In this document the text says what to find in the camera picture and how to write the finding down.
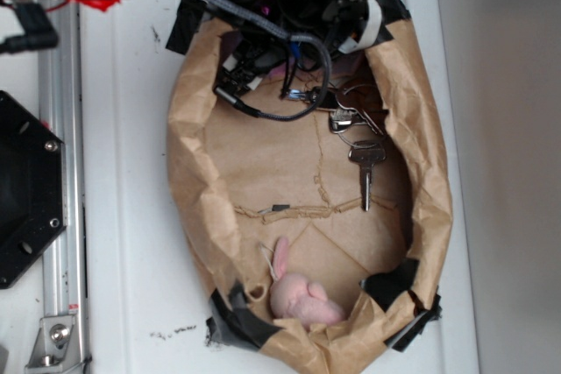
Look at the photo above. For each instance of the silver keys pointing right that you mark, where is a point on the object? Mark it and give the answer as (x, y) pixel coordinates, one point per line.
(359, 104)

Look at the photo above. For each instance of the aluminium extrusion rail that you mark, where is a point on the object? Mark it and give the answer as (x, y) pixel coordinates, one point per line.
(60, 108)

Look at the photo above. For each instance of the pink plush bunny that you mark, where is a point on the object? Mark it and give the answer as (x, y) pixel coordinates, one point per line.
(293, 295)

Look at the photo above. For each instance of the metal corner bracket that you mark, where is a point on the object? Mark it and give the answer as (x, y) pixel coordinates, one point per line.
(56, 349)

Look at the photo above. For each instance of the black cable connector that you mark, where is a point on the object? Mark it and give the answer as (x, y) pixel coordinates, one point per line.
(38, 31)

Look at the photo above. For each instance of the white tray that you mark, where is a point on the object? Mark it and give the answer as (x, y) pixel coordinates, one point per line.
(147, 308)

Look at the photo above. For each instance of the brown paper bag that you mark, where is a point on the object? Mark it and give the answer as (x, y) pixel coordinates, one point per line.
(241, 183)

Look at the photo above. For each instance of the silver key pointing down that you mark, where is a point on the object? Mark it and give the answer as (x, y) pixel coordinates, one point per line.
(366, 154)

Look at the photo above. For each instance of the black hexagonal mount plate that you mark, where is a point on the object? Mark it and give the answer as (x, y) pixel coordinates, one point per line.
(31, 189)

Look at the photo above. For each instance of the silver key pointing left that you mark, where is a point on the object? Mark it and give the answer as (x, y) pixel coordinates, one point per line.
(328, 103)

